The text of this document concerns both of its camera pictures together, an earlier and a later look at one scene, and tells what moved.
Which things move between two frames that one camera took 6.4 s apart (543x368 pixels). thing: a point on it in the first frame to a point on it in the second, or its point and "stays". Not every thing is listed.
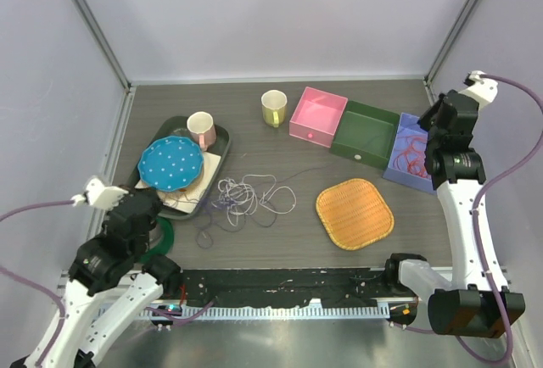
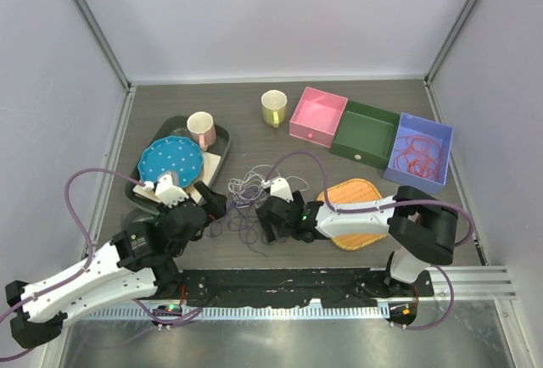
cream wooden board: (187, 199) stays
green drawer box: (366, 134) stays
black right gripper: (425, 119) to (269, 230)
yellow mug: (274, 104) stays
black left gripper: (157, 206) to (215, 203)
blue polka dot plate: (170, 164) stays
